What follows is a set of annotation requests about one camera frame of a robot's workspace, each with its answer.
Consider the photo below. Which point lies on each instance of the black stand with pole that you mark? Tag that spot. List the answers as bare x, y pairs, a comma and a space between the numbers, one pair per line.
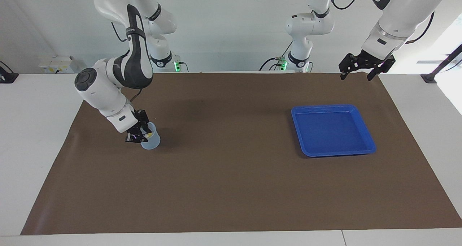
429, 78

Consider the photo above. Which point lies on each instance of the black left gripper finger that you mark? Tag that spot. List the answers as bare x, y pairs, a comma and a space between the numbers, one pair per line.
386, 66
348, 63

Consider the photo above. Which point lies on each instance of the brown table mat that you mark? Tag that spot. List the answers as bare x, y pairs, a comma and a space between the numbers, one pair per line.
231, 188

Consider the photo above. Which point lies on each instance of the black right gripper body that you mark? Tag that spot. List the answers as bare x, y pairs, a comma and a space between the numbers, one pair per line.
140, 119

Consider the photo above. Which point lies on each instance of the black table clamp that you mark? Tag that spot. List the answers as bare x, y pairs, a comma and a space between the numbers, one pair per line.
7, 77

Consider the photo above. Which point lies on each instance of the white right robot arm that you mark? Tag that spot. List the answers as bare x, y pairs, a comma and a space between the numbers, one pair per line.
104, 94

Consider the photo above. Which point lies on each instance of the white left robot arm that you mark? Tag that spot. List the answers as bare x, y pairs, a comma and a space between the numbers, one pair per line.
404, 11

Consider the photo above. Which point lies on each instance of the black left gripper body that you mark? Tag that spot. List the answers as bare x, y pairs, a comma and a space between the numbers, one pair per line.
370, 61

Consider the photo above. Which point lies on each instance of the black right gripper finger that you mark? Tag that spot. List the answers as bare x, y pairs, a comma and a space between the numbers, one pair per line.
146, 127
133, 138

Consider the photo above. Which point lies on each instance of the white wall socket box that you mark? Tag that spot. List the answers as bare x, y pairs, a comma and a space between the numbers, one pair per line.
57, 63

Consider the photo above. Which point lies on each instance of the translucent plastic cup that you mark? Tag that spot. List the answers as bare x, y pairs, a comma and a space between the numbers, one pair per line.
152, 143

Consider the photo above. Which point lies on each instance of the blue plastic tray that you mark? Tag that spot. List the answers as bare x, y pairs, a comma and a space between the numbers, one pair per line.
332, 130

